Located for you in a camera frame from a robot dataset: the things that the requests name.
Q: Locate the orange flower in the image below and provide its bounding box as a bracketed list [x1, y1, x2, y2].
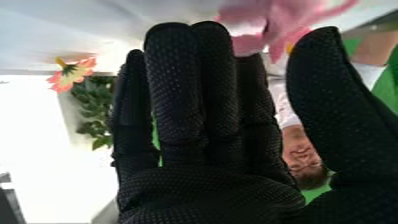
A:
[45, 56, 100, 95]

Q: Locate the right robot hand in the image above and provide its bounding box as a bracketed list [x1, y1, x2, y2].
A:
[107, 20, 398, 224]

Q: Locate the person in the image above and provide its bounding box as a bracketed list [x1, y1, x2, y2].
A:
[265, 28, 398, 192]

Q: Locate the pink flower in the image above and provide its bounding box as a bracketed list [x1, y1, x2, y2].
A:
[213, 0, 361, 64]

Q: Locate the green leafy sprig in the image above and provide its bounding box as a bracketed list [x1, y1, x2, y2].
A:
[69, 75, 119, 152]

